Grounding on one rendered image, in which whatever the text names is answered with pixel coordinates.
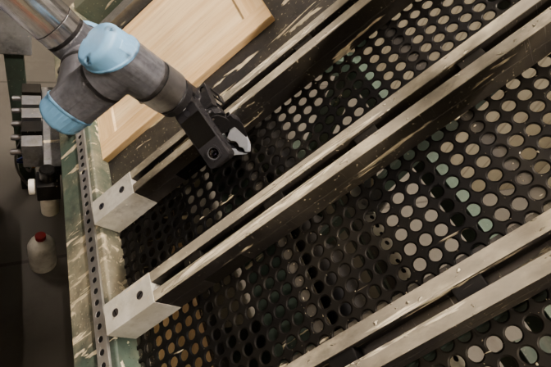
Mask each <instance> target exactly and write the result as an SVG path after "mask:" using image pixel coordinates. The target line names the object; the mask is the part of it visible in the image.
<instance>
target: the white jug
mask: <svg viewBox="0 0 551 367"><path fill-rule="evenodd" d="M27 252H28V257H29V263H30V268H31V269H32V270H33V271H34V272H35V273H38V274H45V273H47V272H49V271H51V270H53V268H54V267H55V266H56V264H57V251H56V242H55V240H54V239H53V238H52V237H51V236H50V235H48V234H46V233H45V232H37V233H36V234H35V235H34V236H33V237H32V238H31V239H30V240H29V242H28V244H27Z"/></svg>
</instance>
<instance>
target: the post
mask: <svg viewBox="0 0 551 367"><path fill-rule="evenodd" d="M3 56H4V62H5V68H6V74H7V86H8V92H9V98H10V104H11V109H12V108H22V107H21V101H13V100H12V96H22V93H21V85H22V84H27V83H26V74H25V58H24V55H9V54H3ZM11 116H12V120H21V113H12V114H11ZM13 128H14V134H21V132H20V131H21V126H16V127H13ZM18 164H19V170H20V173H21V174H22V176H23V178H24V179H25V180H26V181H27V183H28V179H35V173H36V171H35V168H34V169H33V171H31V172H28V171H26V169H25V167H24V166H23V164H20V163H18ZM20 181H21V187H22V189H28V186H27V185H26V184H25V183H24V182H23V181H22V180H21V179H20Z"/></svg>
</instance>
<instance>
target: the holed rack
mask: <svg viewBox="0 0 551 367"><path fill-rule="evenodd" d="M75 136H76V146H77V154H78V162H79V172H80V188H81V197H82V205H83V214H84V231H85V239H86V247H87V257H88V265H89V282H90V290H91V299H92V307H93V324H94V332H95V342H96V350H97V359H98V367H112V359H111V352H110V345H109V337H108V336H107V331H106V324H105V316H104V309H103V306H104V305H105V302H104V295H103V287H102V274H101V266H100V260H99V252H98V239H97V231H96V225H95V224H94V222H93V208H92V202H93V196H92V189H91V181H90V174H89V160H88V153H87V146H86V138H85V131H84V129H82V130H81V131H80V132H79V133H77V134H76V135H75Z"/></svg>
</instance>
